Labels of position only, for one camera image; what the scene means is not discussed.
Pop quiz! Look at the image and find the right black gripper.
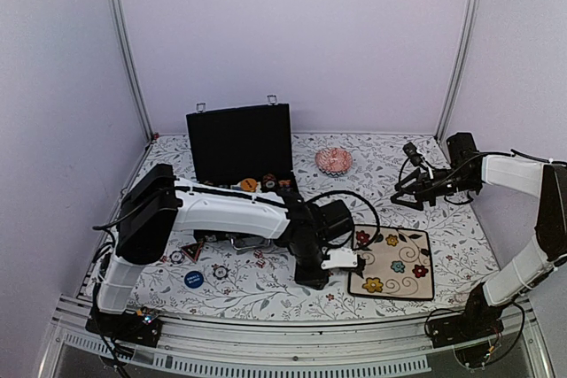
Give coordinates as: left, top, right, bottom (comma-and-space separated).
392, 167, 478, 211

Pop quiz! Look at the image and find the black triangular dealer button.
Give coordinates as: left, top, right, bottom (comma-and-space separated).
180, 241, 204, 263

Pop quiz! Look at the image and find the black poker case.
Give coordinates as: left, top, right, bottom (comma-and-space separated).
185, 94, 296, 251

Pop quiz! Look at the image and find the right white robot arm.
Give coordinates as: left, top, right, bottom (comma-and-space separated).
391, 133, 566, 339

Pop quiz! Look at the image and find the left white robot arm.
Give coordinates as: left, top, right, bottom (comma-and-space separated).
94, 164, 358, 337

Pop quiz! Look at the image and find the black orange chip stack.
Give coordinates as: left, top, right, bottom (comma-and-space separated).
261, 174, 278, 191

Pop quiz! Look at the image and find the floral square plate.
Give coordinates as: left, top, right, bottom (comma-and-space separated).
346, 225, 435, 301

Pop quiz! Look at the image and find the orange big blind button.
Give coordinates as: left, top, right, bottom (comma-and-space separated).
239, 178, 258, 192

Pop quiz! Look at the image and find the red patterned bowl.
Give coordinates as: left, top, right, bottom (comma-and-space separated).
315, 148, 353, 177

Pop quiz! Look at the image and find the chip beside blind button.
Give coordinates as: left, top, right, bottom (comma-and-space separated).
213, 265, 229, 280

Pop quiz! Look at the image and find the blue small blind button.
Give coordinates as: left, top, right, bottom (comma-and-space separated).
183, 271, 204, 289

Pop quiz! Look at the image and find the chip beside dealer button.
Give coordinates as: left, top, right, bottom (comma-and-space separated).
169, 251, 185, 265

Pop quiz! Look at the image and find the front aluminium rail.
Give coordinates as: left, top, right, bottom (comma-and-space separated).
37, 293, 553, 378

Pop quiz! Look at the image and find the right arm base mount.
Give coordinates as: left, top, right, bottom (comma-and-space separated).
424, 307, 504, 369

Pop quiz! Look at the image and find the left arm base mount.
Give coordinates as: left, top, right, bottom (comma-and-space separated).
85, 305, 163, 348

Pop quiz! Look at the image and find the right aluminium frame post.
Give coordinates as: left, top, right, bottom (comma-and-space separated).
434, 0, 480, 142

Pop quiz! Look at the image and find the aluminium frame post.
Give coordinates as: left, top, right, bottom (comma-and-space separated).
434, 0, 480, 142
108, 0, 155, 143

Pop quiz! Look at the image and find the left aluminium frame post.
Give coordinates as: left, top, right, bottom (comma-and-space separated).
108, 0, 155, 143

